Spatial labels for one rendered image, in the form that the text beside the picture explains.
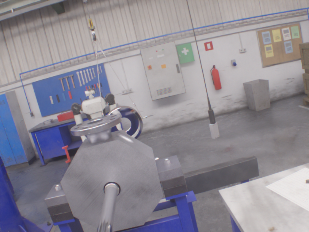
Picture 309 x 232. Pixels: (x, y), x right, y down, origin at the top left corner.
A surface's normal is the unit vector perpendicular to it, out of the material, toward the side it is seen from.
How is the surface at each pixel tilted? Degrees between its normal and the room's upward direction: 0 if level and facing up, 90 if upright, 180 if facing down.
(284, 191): 0
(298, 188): 0
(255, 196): 0
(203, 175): 90
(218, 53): 90
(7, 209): 90
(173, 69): 90
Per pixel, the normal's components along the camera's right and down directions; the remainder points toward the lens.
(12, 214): 0.87, -0.09
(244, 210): -0.22, -0.95
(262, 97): 0.18, 0.25
